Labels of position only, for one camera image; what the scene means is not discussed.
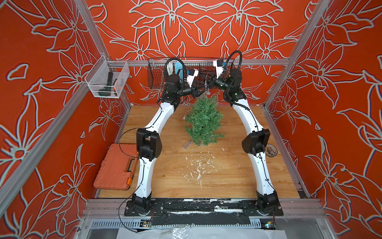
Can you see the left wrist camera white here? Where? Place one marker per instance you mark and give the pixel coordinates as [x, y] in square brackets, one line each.
[191, 75]

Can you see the clear battery pack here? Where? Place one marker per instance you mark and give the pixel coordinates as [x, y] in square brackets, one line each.
[187, 144]

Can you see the orange plastic tool case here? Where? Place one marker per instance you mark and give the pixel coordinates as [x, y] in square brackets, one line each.
[117, 168]

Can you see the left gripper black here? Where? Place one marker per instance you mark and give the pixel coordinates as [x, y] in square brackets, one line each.
[193, 92]

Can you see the clear plastic wall bin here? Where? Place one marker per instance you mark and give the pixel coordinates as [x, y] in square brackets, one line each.
[97, 77]

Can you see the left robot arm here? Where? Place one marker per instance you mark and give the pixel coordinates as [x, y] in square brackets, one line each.
[148, 141]

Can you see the small green christmas tree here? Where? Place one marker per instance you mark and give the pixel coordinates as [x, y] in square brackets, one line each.
[203, 121]

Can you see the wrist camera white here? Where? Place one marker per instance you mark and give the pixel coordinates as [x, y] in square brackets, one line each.
[191, 75]
[220, 67]

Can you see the black wire wall basket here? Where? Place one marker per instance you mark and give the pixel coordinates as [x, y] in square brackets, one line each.
[159, 68]

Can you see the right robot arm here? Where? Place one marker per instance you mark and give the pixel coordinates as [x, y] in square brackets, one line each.
[255, 142]

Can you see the dark green tool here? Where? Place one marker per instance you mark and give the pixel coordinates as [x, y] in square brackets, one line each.
[107, 89]

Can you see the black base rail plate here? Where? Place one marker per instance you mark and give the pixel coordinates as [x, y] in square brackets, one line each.
[203, 212]

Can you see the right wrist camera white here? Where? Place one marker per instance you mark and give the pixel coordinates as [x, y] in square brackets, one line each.
[220, 67]

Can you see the small round bowl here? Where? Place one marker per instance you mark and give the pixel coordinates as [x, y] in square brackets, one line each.
[271, 151]

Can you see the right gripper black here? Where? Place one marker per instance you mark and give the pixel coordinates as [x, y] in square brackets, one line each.
[213, 82]

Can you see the light blue box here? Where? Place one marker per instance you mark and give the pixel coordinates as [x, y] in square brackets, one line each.
[179, 69]

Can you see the clear bulb string lights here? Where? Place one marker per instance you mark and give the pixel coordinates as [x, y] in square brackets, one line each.
[208, 84]

